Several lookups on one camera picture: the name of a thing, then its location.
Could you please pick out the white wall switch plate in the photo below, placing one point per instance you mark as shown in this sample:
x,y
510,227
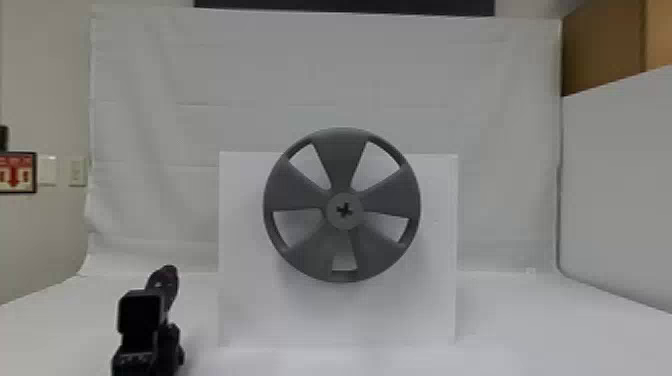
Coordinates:
x,y
48,170
78,171

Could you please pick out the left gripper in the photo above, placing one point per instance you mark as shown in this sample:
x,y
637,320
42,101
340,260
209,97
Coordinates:
x,y
172,346

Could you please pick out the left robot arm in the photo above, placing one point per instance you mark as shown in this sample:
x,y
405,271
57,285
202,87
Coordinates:
x,y
134,365

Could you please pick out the brown cupboard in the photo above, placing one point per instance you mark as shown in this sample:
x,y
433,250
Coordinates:
x,y
609,42

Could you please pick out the red wall sign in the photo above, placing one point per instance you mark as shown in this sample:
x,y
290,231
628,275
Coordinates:
x,y
17,172

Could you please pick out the grey wheel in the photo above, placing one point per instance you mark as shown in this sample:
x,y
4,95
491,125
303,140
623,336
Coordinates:
x,y
294,189

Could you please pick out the white panel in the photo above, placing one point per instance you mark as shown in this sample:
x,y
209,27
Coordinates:
x,y
252,304
614,184

